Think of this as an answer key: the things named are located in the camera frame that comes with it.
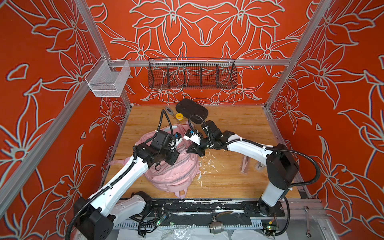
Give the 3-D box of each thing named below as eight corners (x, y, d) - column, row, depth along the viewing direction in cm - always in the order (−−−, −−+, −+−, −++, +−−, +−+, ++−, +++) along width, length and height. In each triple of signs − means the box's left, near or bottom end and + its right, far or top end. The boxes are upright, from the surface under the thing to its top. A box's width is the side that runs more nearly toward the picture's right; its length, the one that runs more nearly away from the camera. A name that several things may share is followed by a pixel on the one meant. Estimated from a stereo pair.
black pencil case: (173, 110, 118) (173, 106, 114) (185, 101, 125) (184, 96, 121) (198, 125, 108) (199, 121, 104) (209, 114, 115) (210, 109, 111)
